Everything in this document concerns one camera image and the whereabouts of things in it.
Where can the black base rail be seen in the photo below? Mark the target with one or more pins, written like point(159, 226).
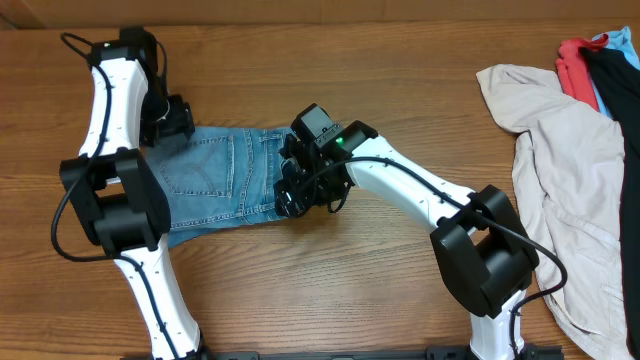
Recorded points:
point(530, 352)

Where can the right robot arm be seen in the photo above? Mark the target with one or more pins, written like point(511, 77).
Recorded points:
point(477, 238)

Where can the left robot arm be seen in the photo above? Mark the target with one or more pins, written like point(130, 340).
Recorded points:
point(115, 195)

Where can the red garment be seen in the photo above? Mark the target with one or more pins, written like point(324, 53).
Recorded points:
point(572, 70)

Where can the black garment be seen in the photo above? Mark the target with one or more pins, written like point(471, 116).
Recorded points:
point(617, 82)

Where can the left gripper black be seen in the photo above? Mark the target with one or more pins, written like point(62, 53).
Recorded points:
point(182, 120)

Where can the light blue denim jeans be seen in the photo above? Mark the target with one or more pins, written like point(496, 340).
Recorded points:
point(219, 178)

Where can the beige cloth garment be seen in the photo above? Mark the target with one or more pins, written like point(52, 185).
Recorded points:
point(567, 176)

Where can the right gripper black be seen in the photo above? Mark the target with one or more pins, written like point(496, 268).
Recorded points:
point(286, 198)

